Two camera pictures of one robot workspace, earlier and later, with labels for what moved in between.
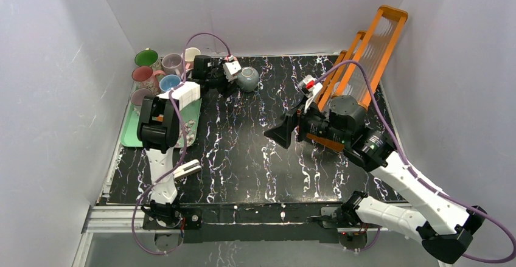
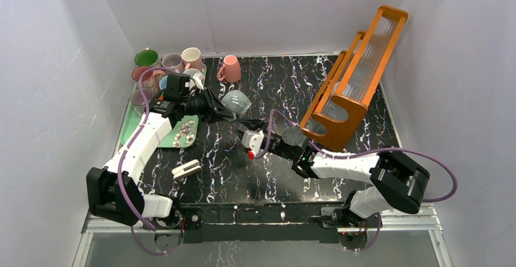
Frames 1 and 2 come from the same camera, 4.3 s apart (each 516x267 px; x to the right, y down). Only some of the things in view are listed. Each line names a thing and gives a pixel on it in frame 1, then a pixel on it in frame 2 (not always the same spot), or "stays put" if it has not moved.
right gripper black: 300,124 to 263,132
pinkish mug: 137,97 stays put
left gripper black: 223,82 to 210,104
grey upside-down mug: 247,79 to 236,102
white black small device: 188,168 stays put
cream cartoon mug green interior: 148,58 stays put
